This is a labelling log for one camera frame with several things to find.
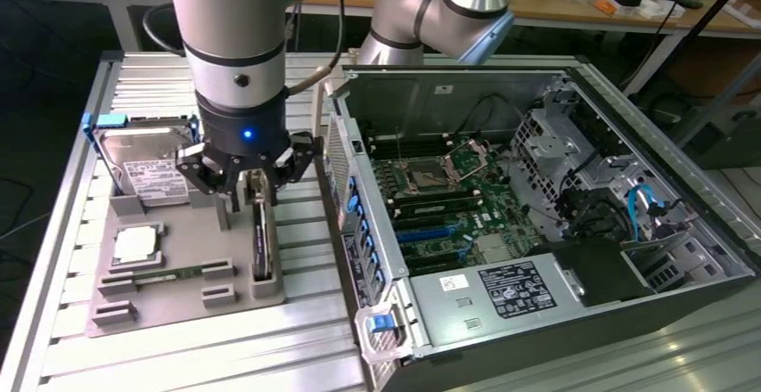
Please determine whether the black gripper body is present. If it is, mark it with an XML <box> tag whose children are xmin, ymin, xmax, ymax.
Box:
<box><xmin>195</xmin><ymin>92</ymin><xmax>293</xmax><ymax>176</ymax></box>

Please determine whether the black graphics card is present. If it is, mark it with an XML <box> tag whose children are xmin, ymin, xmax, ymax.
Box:
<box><xmin>245</xmin><ymin>168</ymin><xmax>280</xmax><ymax>284</ymax></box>

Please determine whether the silver hard disk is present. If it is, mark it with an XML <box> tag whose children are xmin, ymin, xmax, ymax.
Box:
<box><xmin>98</xmin><ymin>125</ymin><xmax>198</xmax><ymax>208</ymax></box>

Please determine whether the grey parts rack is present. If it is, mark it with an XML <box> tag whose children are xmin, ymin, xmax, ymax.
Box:
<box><xmin>86</xmin><ymin>159</ymin><xmax>289</xmax><ymax>339</ymax></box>

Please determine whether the hard disk drive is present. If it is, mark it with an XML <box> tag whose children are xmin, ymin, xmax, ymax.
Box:
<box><xmin>82</xmin><ymin>110</ymin><xmax>207</xmax><ymax>198</ymax></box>

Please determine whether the silver CPU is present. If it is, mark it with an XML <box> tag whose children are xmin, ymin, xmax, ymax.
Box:
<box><xmin>113</xmin><ymin>226</ymin><xmax>163</xmax><ymax>266</ymax></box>

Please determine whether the CPU socket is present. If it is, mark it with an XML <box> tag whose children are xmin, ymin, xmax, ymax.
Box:
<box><xmin>404</xmin><ymin>159</ymin><xmax>454</xmax><ymax>192</ymax></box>

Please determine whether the green RAM stick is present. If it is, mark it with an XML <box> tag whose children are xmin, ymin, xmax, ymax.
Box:
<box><xmin>134</xmin><ymin>265</ymin><xmax>207</xmax><ymax>283</ymax></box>

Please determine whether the black RAM stick with label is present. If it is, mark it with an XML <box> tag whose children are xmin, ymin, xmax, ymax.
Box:
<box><xmin>392</xmin><ymin>201</ymin><xmax>473</xmax><ymax>223</ymax></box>

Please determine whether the blue expansion slot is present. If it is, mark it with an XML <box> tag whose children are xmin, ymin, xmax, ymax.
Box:
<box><xmin>397</xmin><ymin>225</ymin><xmax>457</xmax><ymax>245</ymax></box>

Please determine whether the black expansion slot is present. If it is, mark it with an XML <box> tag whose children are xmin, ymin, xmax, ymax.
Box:
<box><xmin>404</xmin><ymin>251</ymin><xmax>465</xmax><ymax>276</ymax></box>

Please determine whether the green motherboard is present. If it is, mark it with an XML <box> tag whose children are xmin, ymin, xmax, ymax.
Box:
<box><xmin>365</xmin><ymin>133</ymin><xmax>572</xmax><ymax>277</ymax></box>

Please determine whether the silver chipset heat sink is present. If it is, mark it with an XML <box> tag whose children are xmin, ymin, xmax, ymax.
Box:
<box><xmin>474</xmin><ymin>235</ymin><xmax>515</xmax><ymax>265</ymax></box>

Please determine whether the metal disk bay cage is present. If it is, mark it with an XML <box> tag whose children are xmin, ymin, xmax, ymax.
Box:
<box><xmin>509</xmin><ymin>105</ymin><xmax>597</xmax><ymax>233</ymax></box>

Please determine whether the grey power supply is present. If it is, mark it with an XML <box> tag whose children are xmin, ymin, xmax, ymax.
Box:
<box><xmin>408</xmin><ymin>256</ymin><xmax>591</xmax><ymax>349</ymax></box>

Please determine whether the black plastic shroud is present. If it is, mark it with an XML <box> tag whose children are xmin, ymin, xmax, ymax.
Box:
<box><xmin>549</xmin><ymin>237</ymin><xmax>659</xmax><ymax>308</ymax></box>

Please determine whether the black open PC case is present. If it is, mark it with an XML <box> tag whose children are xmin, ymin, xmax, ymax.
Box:
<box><xmin>312</xmin><ymin>64</ymin><xmax>761</xmax><ymax>392</ymax></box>

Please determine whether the black slanted pole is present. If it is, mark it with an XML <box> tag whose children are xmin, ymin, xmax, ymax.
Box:
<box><xmin>617</xmin><ymin>0</ymin><xmax>746</xmax><ymax>90</ymax></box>

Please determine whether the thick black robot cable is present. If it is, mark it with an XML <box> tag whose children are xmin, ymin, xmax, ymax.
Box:
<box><xmin>142</xmin><ymin>2</ymin><xmax>189</xmax><ymax>57</ymax></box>

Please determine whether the thin grey robot cable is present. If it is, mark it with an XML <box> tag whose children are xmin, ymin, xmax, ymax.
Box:
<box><xmin>284</xmin><ymin>0</ymin><xmax>350</xmax><ymax>97</ymax></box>

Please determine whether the blue disk wire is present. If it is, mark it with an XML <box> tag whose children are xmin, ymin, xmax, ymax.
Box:
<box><xmin>625</xmin><ymin>181</ymin><xmax>660</xmax><ymax>245</ymax></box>

